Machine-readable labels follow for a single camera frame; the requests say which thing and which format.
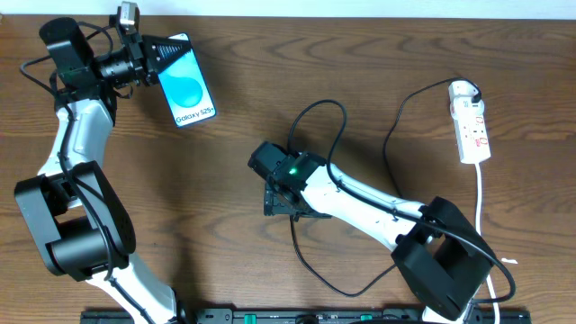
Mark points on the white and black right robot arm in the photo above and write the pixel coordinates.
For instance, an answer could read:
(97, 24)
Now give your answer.
(439, 253)

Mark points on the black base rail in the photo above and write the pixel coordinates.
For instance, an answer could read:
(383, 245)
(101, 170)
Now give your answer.
(228, 316)

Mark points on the white power strip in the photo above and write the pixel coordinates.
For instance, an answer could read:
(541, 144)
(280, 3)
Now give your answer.
(467, 109)

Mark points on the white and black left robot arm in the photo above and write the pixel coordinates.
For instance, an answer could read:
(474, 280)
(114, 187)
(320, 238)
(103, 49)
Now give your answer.
(75, 218)

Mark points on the blue smartphone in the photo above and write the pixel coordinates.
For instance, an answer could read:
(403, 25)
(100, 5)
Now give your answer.
(186, 91)

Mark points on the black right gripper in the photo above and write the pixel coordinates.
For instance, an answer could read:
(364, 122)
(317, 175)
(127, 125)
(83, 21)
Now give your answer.
(274, 201)

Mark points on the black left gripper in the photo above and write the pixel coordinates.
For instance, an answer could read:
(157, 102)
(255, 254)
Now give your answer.
(136, 58)

